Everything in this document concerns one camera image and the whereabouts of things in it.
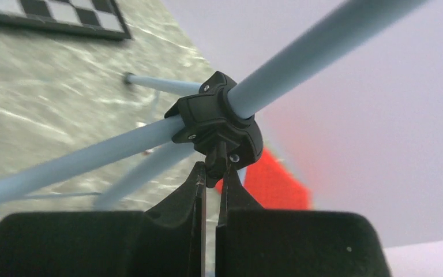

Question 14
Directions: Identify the light blue music stand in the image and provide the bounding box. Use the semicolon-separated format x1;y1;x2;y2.
0;1;423;210

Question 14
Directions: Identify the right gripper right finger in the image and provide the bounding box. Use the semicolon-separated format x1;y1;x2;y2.
215;167;391;277

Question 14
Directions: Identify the red sheet music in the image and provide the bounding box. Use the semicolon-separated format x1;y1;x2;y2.
215;147;313;211

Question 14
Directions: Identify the black white chessboard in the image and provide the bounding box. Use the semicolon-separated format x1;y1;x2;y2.
0;0;132;41

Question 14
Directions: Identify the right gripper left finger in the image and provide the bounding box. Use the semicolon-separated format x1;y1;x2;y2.
0;162;206;276

